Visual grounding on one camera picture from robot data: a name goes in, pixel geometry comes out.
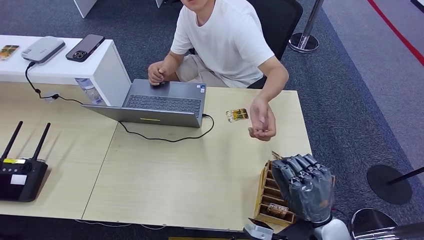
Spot grey flat box device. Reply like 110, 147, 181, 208
20, 35, 66, 64

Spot black office chair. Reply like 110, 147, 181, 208
188, 0, 304, 90

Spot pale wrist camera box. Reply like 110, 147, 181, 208
243, 221, 274, 240

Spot person's right hand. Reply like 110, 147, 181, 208
147, 61, 173, 87

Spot black smartphone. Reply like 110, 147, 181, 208
65, 33, 106, 63

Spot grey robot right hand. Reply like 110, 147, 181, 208
270, 153, 335, 224

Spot black round stanchion base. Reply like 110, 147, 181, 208
366, 164, 424, 206

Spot person's left hand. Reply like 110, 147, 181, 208
248, 96, 277, 142

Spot wooden slotted card rack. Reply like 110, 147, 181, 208
253, 158, 336, 228

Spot sticker on cabinet side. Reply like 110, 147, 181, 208
74, 77, 106, 106

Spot black router with two antennas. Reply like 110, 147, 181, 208
0, 120, 52, 203

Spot chrome round stanchion base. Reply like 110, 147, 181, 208
349, 207, 424, 240

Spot black laptop power cable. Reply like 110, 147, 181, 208
118, 113, 216, 143

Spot person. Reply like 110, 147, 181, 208
147, 0, 290, 142

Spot stack of hotel cards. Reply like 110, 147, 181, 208
225, 108, 250, 123

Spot chrome stanchion post with base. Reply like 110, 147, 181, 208
288, 0, 326, 54

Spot hotel card with brown print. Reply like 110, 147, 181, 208
266, 202, 290, 220

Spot thin black device cable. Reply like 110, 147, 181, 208
24, 61, 85, 106

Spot white cabinet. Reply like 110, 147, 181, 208
0, 34, 133, 107

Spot single hotel card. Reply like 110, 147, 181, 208
0, 44, 20, 62

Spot grey laptop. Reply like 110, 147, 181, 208
81, 78, 208, 129

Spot red barrier belt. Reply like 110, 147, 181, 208
366, 0, 424, 67

